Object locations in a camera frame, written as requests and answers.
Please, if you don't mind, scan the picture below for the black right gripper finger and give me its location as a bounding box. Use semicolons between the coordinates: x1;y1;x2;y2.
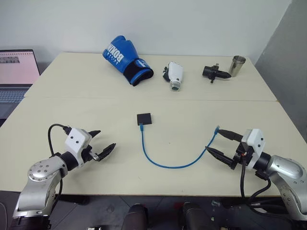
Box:
219;129;244;144
206;146;235;169

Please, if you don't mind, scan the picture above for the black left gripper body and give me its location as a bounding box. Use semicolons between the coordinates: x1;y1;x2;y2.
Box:
81;134;100;164

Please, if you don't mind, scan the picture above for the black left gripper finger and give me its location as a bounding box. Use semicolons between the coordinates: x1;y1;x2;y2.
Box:
95;143;117;162
87;130;102;140

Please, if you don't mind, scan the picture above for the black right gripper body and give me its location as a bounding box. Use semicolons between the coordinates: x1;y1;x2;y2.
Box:
230;140;255;171

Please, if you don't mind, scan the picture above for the small black box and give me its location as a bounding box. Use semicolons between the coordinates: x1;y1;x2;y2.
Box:
137;112;154;127

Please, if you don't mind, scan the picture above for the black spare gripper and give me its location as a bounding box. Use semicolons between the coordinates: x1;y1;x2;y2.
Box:
202;62;232;84

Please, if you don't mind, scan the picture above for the dark rounded shape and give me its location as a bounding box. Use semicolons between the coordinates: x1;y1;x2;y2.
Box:
124;203;149;230
179;202;210;230

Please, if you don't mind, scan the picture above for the steel cup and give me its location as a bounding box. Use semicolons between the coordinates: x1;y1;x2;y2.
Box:
228;55;247;78

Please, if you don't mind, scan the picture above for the blue boxing glove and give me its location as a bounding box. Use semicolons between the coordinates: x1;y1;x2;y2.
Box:
102;35;154;87

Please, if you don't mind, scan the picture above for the white robotic hand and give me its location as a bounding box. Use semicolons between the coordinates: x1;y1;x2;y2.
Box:
162;61;185;92

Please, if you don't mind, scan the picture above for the grey laptop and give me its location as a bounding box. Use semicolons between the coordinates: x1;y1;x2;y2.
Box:
0;49;41;120

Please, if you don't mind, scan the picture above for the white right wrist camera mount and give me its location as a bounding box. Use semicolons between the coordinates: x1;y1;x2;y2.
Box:
241;128;266;171

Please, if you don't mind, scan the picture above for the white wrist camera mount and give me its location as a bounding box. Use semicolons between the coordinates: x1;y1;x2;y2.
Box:
64;127;93;166
241;128;266;171

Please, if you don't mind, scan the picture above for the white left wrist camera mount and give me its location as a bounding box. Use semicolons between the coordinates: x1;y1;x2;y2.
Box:
64;127;93;166

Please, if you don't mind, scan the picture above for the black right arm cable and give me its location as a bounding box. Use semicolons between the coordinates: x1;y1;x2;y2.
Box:
239;155;273;205

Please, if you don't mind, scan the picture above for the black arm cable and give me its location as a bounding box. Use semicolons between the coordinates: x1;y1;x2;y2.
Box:
239;155;273;205
47;123;71;159

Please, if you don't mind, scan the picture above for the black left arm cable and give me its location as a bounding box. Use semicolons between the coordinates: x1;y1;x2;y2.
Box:
47;123;71;159

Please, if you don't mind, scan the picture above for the blue cable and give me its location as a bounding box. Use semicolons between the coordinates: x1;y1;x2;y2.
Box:
138;122;221;169

